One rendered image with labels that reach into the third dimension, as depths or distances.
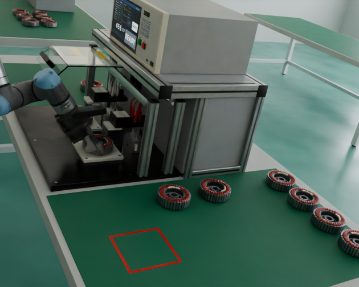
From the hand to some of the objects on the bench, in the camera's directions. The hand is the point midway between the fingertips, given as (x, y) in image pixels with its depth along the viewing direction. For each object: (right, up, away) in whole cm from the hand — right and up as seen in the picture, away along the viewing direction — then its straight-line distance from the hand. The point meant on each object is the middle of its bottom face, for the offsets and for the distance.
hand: (99, 144), depth 171 cm
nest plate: (-1, -2, +1) cm, 3 cm away
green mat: (+43, -27, -27) cm, 57 cm away
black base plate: (-6, +1, +12) cm, 13 cm away
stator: (-1, -1, 0) cm, 2 cm away
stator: (-15, +28, +62) cm, 70 cm away
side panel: (+43, -11, +6) cm, 45 cm away
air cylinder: (+12, -2, +8) cm, 14 cm away
